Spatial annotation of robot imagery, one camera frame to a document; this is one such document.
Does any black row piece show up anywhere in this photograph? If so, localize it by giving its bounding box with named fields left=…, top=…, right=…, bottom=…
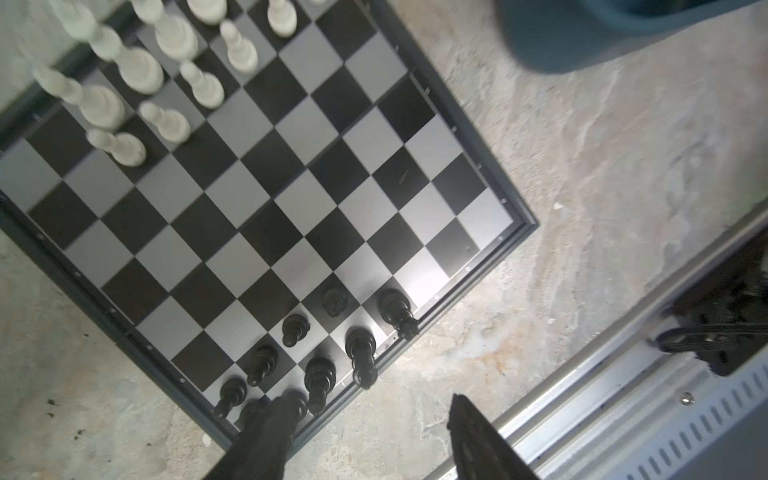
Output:
left=304, top=357, right=336, bottom=416
left=345, top=327, right=378, bottom=389

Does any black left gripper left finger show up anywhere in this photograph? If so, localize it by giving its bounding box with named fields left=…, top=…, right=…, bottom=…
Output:
left=204, top=392, right=300, bottom=479

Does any black white chessboard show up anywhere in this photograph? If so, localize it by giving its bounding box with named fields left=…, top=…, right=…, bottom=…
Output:
left=1, top=1, right=536, bottom=447

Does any aluminium rail frame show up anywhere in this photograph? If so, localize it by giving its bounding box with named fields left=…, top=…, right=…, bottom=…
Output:
left=422, top=200, right=768, bottom=480

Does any black cable bundle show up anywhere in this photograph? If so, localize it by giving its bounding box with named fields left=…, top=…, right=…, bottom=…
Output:
left=655, top=323, right=768, bottom=355

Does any teal plastic tub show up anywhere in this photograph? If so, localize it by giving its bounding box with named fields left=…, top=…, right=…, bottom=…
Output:
left=497, top=0, right=754, bottom=74

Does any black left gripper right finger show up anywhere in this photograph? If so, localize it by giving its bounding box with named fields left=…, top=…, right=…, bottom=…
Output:
left=447, top=394, right=538, bottom=480

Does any black pawn on board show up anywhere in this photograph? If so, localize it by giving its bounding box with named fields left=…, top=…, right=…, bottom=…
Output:
left=322, top=287, right=349, bottom=318

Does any white pawn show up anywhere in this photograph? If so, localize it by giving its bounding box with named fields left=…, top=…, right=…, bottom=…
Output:
left=86, top=128, right=147, bottom=167
left=180, top=61, right=225, bottom=110
left=138, top=101, right=191, bottom=144
left=220, top=20, right=258, bottom=74

